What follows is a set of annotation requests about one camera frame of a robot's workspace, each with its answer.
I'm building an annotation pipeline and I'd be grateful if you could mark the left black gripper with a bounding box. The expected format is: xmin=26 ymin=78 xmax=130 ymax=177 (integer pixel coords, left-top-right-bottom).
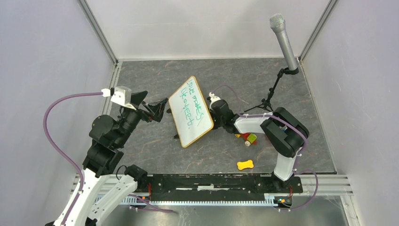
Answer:
xmin=116 ymin=90 xmax=168 ymax=146

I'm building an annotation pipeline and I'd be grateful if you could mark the yellow framed whiteboard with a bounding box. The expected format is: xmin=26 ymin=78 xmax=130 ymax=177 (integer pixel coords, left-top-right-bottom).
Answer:
xmin=168 ymin=76 xmax=214 ymax=148

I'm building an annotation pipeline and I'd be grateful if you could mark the yellow bone shaped eraser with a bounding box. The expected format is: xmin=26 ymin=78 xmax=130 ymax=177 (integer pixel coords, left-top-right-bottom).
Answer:
xmin=237 ymin=160 xmax=254 ymax=171

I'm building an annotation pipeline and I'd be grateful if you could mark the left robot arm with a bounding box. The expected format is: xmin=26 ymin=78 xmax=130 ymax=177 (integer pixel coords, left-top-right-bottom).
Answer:
xmin=50 ymin=86 xmax=168 ymax=226

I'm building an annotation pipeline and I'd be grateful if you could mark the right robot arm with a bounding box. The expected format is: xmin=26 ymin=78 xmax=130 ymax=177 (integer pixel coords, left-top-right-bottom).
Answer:
xmin=207 ymin=96 xmax=310 ymax=192

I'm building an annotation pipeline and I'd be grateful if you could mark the red toy brick car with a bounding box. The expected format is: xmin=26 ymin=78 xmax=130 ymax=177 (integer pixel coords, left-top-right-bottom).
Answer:
xmin=235 ymin=133 xmax=257 ymax=146

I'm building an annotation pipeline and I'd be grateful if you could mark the silver microphone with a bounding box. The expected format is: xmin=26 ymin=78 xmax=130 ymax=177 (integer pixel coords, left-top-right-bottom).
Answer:
xmin=270 ymin=13 xmax=298 ymax=71

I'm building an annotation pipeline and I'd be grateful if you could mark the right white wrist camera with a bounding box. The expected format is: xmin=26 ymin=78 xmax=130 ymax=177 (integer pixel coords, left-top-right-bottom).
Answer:
xmin=207 ymin=92 xmax=221 ymax=105

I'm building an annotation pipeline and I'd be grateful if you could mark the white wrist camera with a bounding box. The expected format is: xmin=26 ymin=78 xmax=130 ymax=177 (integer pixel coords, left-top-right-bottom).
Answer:
xmin=101 ymin=86 xmax=136 ymax=109
xmin=207 ymin=92 xmax=221 ymax=105

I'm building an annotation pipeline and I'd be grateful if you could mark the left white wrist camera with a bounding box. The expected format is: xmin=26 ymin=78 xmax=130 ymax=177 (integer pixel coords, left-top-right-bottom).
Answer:
xmin=101 ymin=86 xmax=136 ymax=109

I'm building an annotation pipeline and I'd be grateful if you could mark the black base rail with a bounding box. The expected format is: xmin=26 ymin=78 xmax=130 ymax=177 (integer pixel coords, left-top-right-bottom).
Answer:
xmin=136 ymin=173 xmax=303 ymax=202

